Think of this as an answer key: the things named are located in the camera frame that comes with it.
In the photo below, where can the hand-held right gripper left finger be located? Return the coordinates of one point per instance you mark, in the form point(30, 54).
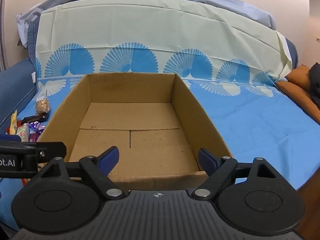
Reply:
point(110, 155)

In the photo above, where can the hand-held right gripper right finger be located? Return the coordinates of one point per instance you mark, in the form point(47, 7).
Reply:
point(206, 156)

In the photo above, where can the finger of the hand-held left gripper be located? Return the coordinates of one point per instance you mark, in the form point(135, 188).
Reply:
point(53, 148)
point(10, 138)

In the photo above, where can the green label snack packet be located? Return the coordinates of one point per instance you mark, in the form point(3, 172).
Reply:
point(22, 131)

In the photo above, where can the yellow candy stick packet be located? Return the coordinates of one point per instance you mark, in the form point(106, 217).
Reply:
point(13, 121)

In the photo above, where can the purple snack packet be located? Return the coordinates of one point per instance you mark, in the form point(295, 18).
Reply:
point(37, 127)

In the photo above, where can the black snack packet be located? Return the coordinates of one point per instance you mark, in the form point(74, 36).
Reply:
point(33, 119)

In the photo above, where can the clear bag of cookies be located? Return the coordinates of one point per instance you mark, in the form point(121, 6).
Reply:
point(42, 106)

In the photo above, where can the cardboard box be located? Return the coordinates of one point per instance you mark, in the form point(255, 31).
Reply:
point(130, 115)

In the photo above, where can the blue cream fan-print sheet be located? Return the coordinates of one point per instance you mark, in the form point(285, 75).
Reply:
point(250, 130)

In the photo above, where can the grey curtain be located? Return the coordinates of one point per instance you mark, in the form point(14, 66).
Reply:
point(2, 30)

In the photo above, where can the orange cushion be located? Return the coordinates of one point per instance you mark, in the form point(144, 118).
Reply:
point(295, 90)

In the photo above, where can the dark cloth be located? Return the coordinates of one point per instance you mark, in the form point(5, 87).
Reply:
point(315, 80)

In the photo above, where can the white wall socket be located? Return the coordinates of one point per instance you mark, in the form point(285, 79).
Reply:
point(318, 39)

